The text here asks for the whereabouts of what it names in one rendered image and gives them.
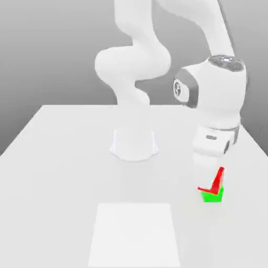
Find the small green cube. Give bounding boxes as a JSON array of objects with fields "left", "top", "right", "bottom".
[{"left": 200, "top": 185, "right": 224, "bottom": 203}]

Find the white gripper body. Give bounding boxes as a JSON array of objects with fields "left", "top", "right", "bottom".
[{"left": 193, "top": 151, "right": 224, "bottom": 181}]

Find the small red cube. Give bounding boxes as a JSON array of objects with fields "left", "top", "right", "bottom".
[{"left": 197, "top": 166, "right": 225, "bottom": 196}]

